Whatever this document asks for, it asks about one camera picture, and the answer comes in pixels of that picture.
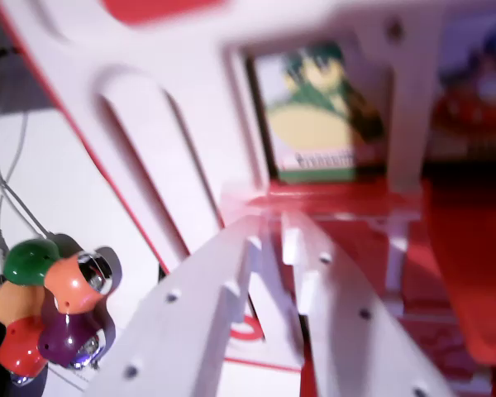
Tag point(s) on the red board flap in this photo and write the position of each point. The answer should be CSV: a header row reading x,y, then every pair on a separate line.
x,y
479,269
335,200

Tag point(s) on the multicoloured ball usb hub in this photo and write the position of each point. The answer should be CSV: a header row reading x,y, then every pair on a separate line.
x,y
70,285

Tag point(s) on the red and white game board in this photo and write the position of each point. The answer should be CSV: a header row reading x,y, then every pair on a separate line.
x,y
169,124

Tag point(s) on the picture card green yellow figure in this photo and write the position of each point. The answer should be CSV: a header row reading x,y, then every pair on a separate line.
x,y
310,124

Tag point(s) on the picture card blue hat figure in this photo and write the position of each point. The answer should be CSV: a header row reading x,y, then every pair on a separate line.
x,y
479,103

